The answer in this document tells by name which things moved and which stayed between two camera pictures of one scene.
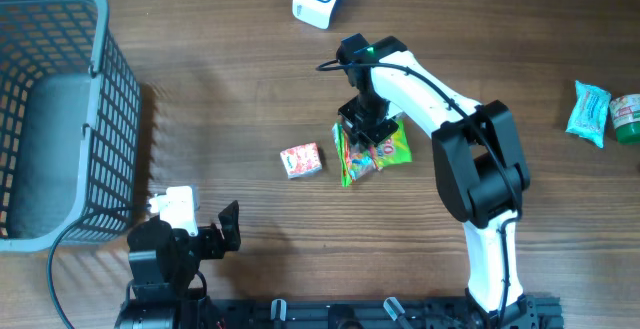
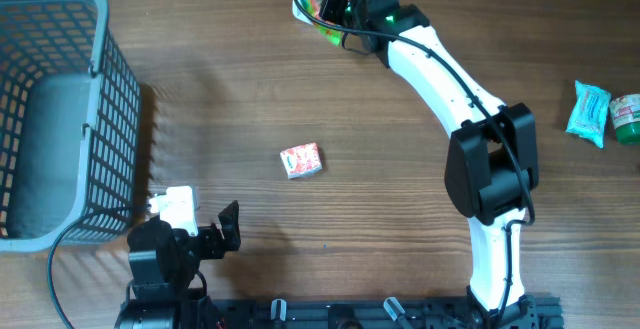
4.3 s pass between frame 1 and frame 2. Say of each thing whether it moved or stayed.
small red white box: stayed
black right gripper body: moved
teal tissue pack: stayed
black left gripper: stayed
